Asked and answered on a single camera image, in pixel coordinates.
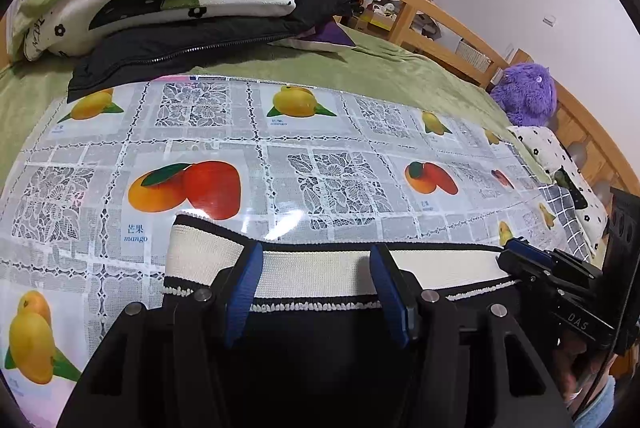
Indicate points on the black jacket on bed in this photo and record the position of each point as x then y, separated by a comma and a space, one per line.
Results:
148, 52

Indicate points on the purple plush toy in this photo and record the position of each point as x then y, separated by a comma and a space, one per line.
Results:
527, 95

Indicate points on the green bed sheet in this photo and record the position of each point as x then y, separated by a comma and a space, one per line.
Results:
373, 68

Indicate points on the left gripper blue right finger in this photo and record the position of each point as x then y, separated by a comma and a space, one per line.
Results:
461, 368

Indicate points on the white floral pillow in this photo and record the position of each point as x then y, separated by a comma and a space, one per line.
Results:
590, 212

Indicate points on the black pants with white stripe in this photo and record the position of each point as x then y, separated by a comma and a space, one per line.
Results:
316, 350

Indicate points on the purple white cushion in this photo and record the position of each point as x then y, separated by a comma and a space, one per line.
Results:
328, 37

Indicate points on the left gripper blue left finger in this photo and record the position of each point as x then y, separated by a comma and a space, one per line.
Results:
159, 367

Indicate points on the person right hand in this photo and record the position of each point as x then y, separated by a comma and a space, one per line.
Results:
579, 375

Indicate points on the fruit print plastic tablecloth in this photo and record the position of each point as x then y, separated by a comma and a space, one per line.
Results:
89, 196

